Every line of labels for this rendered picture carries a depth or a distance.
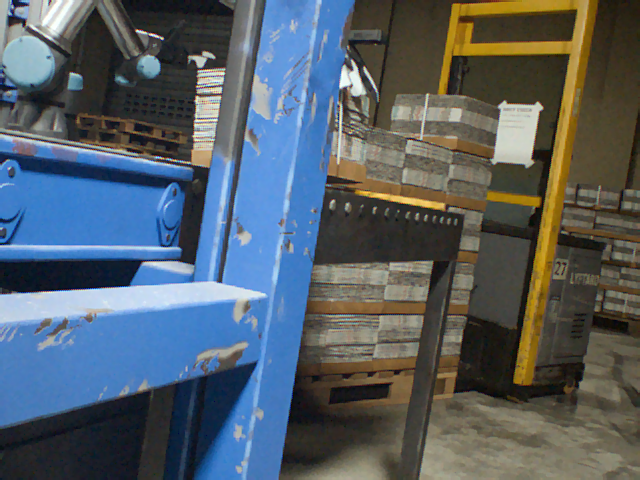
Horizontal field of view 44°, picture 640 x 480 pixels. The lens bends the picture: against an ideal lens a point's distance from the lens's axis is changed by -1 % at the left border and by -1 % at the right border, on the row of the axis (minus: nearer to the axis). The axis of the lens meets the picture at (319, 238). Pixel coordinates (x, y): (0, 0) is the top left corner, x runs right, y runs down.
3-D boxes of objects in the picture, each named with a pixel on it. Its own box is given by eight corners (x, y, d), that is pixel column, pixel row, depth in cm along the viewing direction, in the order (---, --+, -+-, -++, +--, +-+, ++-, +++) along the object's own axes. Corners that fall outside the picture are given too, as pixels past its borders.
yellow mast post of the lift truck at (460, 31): (395, 345, 407) (451, 4, 398) (406, 344, 413) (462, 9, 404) (409, 349, 400) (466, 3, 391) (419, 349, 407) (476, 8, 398)
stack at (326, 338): (119, 393, 274) (154, 156, 270) (347, 377, 357) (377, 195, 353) (183, 429, 247) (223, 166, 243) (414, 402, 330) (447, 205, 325)
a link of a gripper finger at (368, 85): (362, 109, 195) (343, 77, 192) (383, 97, 192) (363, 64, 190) (360, 112, 192) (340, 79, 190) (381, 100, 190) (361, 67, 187)
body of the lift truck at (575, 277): (413, 363, 415) (438, 213, 411) (472, 359, 454) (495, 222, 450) (529, 401, 367) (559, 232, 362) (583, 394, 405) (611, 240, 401)
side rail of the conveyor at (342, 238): (439, 257, 206) (446, 211, 206) (459, 260, 204) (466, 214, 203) (101, 263, 84) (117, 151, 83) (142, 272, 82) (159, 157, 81)
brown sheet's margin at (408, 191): (331, 186, 331) (333, 175, 331) (375, 193, 352) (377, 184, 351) (402, 196, 305) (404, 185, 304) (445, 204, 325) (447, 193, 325)
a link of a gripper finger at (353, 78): (343, 105, 182) (336, 77, 187) (364, 92, 180) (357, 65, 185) (335, 98, 180) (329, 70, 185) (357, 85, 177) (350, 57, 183)
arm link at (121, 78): (123, 82, 264) (128, 49, 263) (109, 82, 272) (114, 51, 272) (144, 87, 269) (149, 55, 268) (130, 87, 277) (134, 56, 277)
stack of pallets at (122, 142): (112, 225, 1022) (126, 125, 1015) (174, 237, 990) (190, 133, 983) (43, 222, 897) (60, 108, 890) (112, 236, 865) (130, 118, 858)
